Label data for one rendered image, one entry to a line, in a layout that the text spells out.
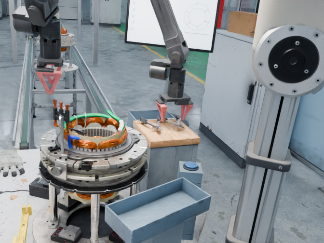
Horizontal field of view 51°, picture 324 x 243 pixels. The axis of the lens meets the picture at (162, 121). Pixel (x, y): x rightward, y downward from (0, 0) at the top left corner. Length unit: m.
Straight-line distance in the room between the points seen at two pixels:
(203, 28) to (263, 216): 1.28
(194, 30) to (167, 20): 0.83
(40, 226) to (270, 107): 0.80
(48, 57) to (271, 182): 0.68
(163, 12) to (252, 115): 2.19
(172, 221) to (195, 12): 1.40
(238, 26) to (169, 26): 2.58
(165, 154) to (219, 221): 1.52
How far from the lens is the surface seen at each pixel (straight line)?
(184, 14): 2.00
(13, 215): 1.31
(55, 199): 1.15
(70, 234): 1.12
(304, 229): 2.83
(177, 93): 1.22
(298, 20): 0.74
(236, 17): 3.75
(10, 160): 1.60
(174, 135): 1.21
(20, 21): 1.04
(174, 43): 1.17
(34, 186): 1.36
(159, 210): 0.88
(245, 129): 3.28
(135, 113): 1.42
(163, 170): 1.22
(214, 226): 2.58
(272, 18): 0.75
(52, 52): 1.01
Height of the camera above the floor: 1.54
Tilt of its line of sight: 21 degrees down
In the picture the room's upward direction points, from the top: 6 degrees clockwise
